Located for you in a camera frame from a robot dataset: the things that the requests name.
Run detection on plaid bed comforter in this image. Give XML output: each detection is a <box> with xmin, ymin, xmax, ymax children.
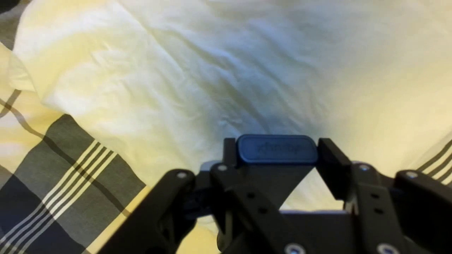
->
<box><xmin>0</xmin><ymin>0</ymin><xmax>452</xmax><ymax>254</ymax></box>

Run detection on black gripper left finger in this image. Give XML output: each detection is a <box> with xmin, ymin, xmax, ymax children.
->
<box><xmin>221</xmin><ymin>136</ymin><xmax>240</xmax><ymax>167</ymax></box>

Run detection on white pillow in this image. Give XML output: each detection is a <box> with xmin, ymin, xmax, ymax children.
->
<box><xmin>12</xmin><ymin>0</ymin><xmax>452</xmax><ymax>222</ymax></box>

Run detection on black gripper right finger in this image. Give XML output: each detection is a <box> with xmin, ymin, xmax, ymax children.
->
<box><xmin>316</xmin><ymin>136</ymin><xmax>354</xmax><ymax>201</ymax></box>

